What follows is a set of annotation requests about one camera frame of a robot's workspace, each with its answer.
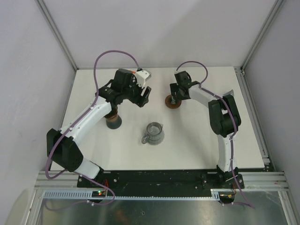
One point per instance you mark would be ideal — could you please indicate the clear glass dripper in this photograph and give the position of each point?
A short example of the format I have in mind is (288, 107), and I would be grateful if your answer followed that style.
(153, 135)

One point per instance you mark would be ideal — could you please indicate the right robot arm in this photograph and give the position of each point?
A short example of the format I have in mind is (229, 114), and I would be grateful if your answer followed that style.
(224, 119)

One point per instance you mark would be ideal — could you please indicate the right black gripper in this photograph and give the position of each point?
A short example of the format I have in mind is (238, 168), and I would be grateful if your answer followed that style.
(174, 88)

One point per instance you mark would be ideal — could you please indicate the clear glass funnel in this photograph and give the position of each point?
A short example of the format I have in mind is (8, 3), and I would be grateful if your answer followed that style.
(231, 92)

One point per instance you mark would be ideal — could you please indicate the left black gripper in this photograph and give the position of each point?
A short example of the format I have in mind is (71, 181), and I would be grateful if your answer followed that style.
(139, 100)

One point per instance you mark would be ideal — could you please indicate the grey slotted cable duct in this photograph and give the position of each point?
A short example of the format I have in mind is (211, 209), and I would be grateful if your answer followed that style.
(211, 195)

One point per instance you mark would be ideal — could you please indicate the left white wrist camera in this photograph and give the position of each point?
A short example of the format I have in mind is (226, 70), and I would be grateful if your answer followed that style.
(142, 76)

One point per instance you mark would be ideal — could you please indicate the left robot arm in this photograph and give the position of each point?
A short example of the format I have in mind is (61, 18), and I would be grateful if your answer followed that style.
(63, 144)

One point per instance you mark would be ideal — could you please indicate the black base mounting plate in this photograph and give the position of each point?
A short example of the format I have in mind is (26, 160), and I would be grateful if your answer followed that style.
(165, 182)

